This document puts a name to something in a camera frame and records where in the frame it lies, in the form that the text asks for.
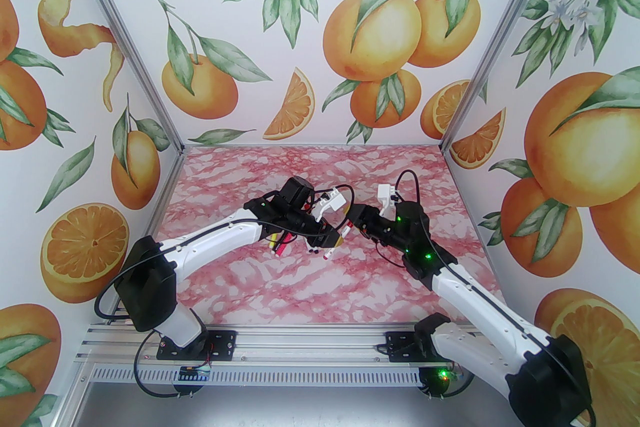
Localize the aluminium frame post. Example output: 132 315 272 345
439 0 586 154
52 0 186 155

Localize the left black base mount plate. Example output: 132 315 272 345
156 330 237 360

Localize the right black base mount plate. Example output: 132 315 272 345
386 331 453 363

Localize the slotted grey cable duct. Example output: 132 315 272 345
92 366 426 384

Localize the base black cable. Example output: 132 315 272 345
419 362 475 399
133 330 211 400

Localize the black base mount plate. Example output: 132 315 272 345
156 330 237 360
386 331 453 363

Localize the thin white pen red end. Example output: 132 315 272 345
324 214 357 260

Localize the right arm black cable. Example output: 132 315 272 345
395 170 596 427

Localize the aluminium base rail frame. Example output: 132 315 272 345
75 295 548 388

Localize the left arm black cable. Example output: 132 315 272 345
96 214 326 320

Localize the right base black cable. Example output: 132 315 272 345
419 362 475 399

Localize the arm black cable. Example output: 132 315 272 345
395 170 596 427
96 214 326 320

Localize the left base black cable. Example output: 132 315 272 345
133 330 211 400

